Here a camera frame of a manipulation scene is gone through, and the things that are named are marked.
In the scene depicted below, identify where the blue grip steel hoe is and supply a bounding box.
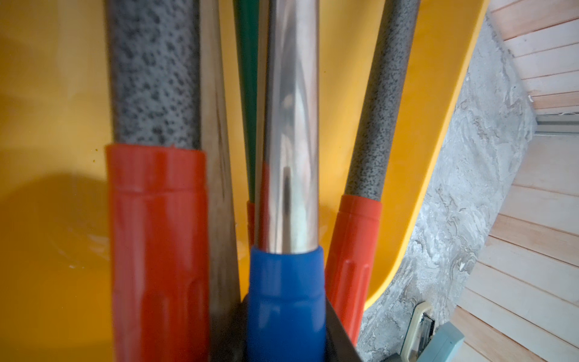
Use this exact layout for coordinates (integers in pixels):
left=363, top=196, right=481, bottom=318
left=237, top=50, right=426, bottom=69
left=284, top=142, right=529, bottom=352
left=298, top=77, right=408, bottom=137
left=247, top=1, right=326, bottom=361

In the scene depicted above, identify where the wooden handle hoe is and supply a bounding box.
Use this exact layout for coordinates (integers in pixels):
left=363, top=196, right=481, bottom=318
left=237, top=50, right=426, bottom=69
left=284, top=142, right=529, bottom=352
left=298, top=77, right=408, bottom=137
left=200, top=1, right=240, bottom=361

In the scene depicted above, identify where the green shaft red grip hoe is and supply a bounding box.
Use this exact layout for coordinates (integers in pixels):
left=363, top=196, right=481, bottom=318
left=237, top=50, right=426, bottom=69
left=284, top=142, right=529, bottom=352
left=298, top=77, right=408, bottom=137
left=233, top=0, right=259, bottom=246

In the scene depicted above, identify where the grey hole punch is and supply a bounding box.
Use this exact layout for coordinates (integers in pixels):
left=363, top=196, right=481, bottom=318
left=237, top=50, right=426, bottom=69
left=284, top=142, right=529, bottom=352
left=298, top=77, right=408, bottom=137
left=384, top=301, right=464, bottom=362

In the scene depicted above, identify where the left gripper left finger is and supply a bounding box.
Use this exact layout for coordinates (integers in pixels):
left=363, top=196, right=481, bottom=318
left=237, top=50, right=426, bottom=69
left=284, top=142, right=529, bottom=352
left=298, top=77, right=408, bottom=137
left=223, top=295, right=249, bottom=362

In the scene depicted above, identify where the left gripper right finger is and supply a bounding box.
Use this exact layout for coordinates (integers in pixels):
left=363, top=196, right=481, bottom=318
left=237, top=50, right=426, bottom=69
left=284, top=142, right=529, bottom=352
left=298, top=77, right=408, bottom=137
left=325, top=300, right=362, bottom=362

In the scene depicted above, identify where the yellow plastic storage box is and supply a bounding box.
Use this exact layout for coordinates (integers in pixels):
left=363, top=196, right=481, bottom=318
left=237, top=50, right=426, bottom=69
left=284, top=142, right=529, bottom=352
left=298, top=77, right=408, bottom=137
left=1, top=1, right=489, bottom=361

